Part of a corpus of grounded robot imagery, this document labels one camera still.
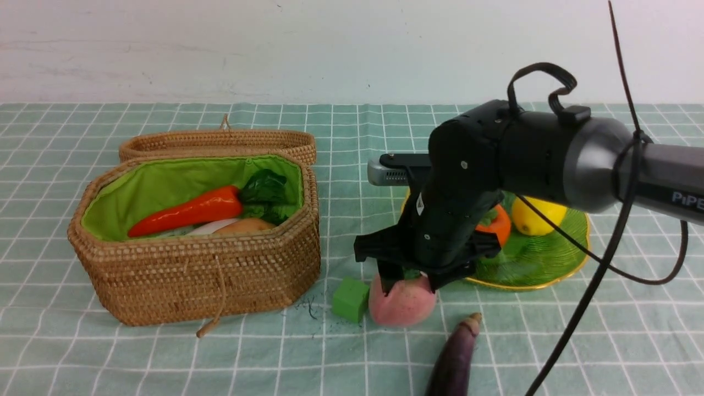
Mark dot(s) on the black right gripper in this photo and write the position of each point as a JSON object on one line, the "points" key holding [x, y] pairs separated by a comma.
{"points": [[436, 234]]}

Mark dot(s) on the pink toy peach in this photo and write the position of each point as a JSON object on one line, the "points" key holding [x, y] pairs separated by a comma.
{"points": [[410, 302]]}

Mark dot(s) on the orange toy persimmon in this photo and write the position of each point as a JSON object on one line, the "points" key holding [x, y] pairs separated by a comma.
{"points": [[497, 222]]}

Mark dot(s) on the yellow toy lemon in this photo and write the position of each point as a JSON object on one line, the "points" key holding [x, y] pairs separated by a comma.
{"points": [[527, 222]]}

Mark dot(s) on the orange toy carrot with leaves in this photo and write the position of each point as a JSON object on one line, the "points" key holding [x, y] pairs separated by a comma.
{"points": [[264, 190]]}

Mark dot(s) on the brown toy potato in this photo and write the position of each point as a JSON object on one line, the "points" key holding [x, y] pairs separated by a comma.
{"points": [[244, 226]]}

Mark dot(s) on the white toy radish with leaves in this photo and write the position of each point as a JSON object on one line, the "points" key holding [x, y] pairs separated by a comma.
{"points": [[204, 229]]}

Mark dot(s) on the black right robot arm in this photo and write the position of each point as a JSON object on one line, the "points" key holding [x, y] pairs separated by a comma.
{"points": [[569, 158]]}

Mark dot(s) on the green foam cube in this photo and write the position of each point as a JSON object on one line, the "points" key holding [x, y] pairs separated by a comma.
{"points": [[350, 300]]}

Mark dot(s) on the purple toy eggplant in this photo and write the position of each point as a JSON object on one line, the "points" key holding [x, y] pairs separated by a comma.
{"points": [[451, 372]]}

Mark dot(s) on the green glass leaf plate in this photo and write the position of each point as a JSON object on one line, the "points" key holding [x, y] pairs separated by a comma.
{"points": [[535, 262]]}

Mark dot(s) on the woven wicker basket lid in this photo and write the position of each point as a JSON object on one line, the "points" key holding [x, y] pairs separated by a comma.
{"points": [[297, 144]]}

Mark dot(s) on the green checkered tablecloth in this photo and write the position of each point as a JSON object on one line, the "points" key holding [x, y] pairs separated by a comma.
{"points": [[57, 339]]}

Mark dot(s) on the woven wicker basket green lining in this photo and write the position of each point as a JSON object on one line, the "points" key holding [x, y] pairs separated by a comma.
{"points": [[153, 281]]}

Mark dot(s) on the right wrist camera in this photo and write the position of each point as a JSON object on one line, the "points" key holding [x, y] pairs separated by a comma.
{"points": [[399, 169]]}

